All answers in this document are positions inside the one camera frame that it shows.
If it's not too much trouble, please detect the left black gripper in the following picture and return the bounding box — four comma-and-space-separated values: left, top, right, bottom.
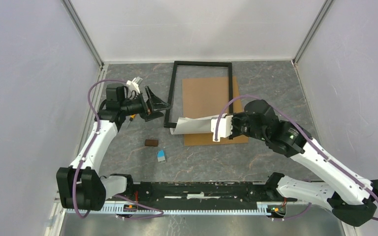
120, 86, 171, 122

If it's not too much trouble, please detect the black picture frame with photo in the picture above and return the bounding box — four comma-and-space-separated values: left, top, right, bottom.
163, 60, 234, 128

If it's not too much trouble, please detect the orange handled screwdriver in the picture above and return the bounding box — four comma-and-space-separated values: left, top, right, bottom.
126, 114, 136, 129

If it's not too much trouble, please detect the small brown wooden block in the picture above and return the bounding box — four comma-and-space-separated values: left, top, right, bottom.
144, 139, 159, 147

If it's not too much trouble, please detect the mountain landscape photo print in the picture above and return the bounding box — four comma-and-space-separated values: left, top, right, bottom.
170, 113, 226, 135

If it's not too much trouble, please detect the brown fibreboard backing board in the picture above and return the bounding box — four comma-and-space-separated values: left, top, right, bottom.
182, 77, 249, 146

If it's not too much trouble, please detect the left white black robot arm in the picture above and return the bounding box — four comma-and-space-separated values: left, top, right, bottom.
56, 81, 171, 212

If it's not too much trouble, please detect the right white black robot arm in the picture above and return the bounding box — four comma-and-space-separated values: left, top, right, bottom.
229, 100, 378, 227

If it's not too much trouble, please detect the blue grey eraser block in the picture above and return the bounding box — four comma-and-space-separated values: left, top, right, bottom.
157, 150, 166, 163

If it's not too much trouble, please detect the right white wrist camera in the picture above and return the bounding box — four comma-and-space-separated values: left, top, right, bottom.
210, 114, 233, 142

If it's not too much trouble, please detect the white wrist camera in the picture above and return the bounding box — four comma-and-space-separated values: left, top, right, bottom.
210, 114, 233, 142
126, 77, 143, 95

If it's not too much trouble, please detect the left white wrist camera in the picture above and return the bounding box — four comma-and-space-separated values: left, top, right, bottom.
126, 77, 143, 95

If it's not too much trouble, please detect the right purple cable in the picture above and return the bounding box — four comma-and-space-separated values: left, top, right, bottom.
214, 94, 378, 222

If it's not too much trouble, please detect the purple cable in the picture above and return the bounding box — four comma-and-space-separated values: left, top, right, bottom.
214, 94, 378, 222
71, 79, 164, 221

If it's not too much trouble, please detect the left aluminium floor rail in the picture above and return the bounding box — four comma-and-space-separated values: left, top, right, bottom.
69, 64, 109, 168

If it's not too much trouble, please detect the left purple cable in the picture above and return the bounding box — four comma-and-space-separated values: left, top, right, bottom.
71, 79, 164, 221

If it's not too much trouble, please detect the aluminium front rail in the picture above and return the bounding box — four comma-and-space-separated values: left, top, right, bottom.
54, 181, 351, 205

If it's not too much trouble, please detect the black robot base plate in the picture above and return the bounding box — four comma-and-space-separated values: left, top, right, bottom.
123, 181, 297, 210

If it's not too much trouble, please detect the left aluminium corner post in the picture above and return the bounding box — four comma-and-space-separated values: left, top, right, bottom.
61, 0, 104, 68

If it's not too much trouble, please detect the aluminium corner post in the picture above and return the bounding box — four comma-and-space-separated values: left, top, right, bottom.
61, 0, 104, 68
292, 0, 334, 66

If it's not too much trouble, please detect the blue slotted cable duct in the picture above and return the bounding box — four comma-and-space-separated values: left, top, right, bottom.
65, 203, 270, 216

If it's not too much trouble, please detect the right aluminium corner post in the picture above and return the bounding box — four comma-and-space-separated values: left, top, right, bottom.
292, 0, 334, 66

